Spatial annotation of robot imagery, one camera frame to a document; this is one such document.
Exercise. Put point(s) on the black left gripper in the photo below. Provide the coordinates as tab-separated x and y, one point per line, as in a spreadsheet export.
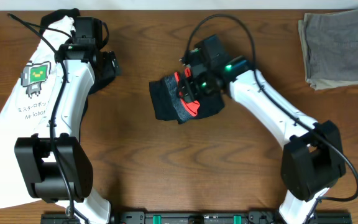
111	66

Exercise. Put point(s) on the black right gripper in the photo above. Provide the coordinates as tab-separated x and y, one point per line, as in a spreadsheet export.
190	91

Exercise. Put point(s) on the black leggings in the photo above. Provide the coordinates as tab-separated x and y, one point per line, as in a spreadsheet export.
168	105

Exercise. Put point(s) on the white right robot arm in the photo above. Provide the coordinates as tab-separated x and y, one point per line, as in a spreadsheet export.
312	159

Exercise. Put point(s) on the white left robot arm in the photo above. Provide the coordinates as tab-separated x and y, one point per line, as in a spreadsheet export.
52	162

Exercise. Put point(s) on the black garment under t-shirt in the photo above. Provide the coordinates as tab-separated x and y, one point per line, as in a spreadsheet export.
59	14

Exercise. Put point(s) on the white printed t-shirt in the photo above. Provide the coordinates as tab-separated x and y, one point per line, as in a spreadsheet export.
30	102

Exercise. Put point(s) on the grey folded trousers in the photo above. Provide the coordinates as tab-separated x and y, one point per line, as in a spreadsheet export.
329	44

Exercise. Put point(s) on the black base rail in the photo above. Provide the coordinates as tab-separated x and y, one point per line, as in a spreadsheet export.
257	217

